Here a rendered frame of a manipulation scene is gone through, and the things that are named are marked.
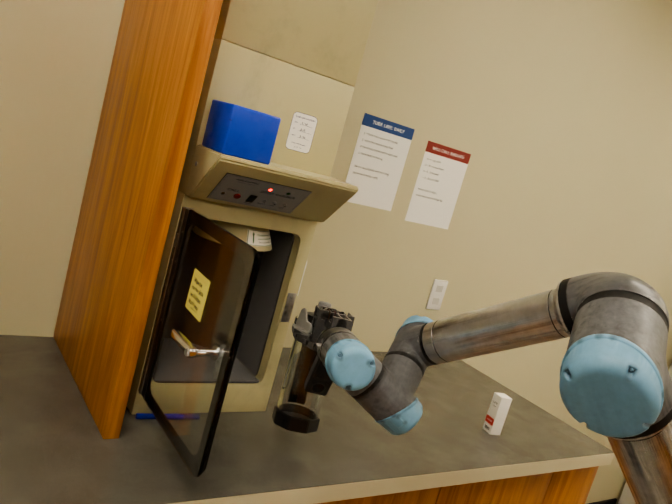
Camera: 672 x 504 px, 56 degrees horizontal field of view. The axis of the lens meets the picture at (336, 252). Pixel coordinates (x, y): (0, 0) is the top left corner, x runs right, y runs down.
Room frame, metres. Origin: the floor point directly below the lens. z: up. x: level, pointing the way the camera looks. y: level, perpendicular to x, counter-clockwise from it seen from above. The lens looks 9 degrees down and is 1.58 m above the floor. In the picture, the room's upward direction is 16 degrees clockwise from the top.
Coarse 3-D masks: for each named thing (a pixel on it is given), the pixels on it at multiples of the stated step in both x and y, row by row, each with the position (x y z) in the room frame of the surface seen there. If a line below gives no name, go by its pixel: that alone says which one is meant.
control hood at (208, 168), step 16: (208, 160) 1.16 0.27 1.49; (224, 160) 1.14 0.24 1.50; (240, 160) 1.15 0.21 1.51; (192, 176) 1.20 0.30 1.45; (208, 176) 1.16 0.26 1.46; (256, 176) 1.19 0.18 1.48; (272, 176) 1.21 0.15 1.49; (288, 176) 1.22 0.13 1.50; (304, 176) 1.24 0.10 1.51; (320, 176) 1.31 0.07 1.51; (192, 192) 1.20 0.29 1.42; (208, 192) 1.20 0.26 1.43; (320, 192) 1.29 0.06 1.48; (336, 192) 1.30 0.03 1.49; (352, 192) 1.31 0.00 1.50; (256, 208) 1.28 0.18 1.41; (304, 208) 1.32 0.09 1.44; (320, 208) 1.34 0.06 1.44; (336, 208) 1.35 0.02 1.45
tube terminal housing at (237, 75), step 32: (224, 64) 1.23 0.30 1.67; (256, 64) 1.27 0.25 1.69; (288, 64) 1.31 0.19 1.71; (224, 96) 1.24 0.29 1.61; (256, 96) 1.28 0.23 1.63; (288, 96) 1.32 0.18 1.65; (320, 96) 1.36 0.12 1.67; (192, 128) 1.25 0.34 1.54; (288, 128) 1.33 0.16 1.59; (320, 128) 1.38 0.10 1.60; (192, 160) 1.22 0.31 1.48; (288, 160) 1.34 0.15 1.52; (320, 160) 1.39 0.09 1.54; (256, 224) 1.32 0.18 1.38; (288, 224) 1.37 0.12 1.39; (160, 288) 1.22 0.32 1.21; (288, 288) 1.39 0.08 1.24; (256, 384) 1.38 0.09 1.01
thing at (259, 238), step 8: (224, 224) 1.34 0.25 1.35; (232, 224) 1.34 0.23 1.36; (240, 224) 1.34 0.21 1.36; (232, 232) 1.33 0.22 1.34; (240, 232) 1.34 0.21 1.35; (248, 232) 1.34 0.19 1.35; (256, 232) 1.36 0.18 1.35; (264, 232) 1.38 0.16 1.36; (248, 240) 1.34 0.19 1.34; (256, 240) 1.35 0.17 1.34; (264, 240) 1.37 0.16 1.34; (256, 248) 1.35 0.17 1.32; (264, 248) 1.37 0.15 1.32
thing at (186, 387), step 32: (192, 224) 1.17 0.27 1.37; (192, 256) 1.14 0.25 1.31; (224, 256) 1.04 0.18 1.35; (256, 256) 0.97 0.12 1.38; (224, 288) 1.02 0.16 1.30; (192, 320) 1.09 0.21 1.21; (224, 320) 1.00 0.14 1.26; (160, 352) 1.18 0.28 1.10; (224, 352) 0.98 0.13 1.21; (160, 384) 1.15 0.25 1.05; (192, 384) 1.04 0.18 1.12; (224, 384) 0.97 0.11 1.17; (160, 416) 1.12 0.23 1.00; (192, 416) 1.02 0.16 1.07; (192, 448) 1.00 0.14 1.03
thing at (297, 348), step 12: (312, 324) 1.26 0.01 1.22; (300, 348) 1.26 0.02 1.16; (288, 360) 1.29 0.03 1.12; (300, 360) 1.26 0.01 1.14; (312, 360) 1.25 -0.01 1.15; (288, 372) 1.27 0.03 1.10; (300, 372) 1.25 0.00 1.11; (288, 384) 1.26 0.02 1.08; (300, 384) 1.25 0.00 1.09; (288, 396) 1.25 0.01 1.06; (300, 396) 1.25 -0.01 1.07; (312, 396) 1.25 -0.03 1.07; (288, 408) 1.25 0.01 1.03; (300, 408) 1.24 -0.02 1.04; (312, 408) 1.25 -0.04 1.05
